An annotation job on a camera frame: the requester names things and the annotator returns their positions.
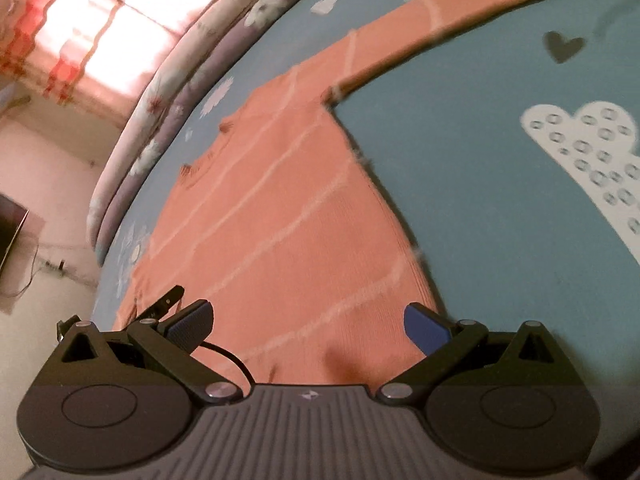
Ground pink striped curtain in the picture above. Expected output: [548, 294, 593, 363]
[0, 0, 261, 106]

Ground orange striped sweater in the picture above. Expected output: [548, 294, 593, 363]
[112, 0, 621, 386]

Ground wall television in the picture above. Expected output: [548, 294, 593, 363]
[0, 195, 30, 273]

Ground folded floral quilt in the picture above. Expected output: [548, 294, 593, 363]
[86, 0, 331, 256]

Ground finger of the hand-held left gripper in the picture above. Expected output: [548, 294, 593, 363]
[131, 285, 186, 322]

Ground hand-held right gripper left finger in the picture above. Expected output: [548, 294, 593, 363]
[47, 300, 246, 403]

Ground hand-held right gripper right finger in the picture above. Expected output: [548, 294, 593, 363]
[376, 302, 571, 403]

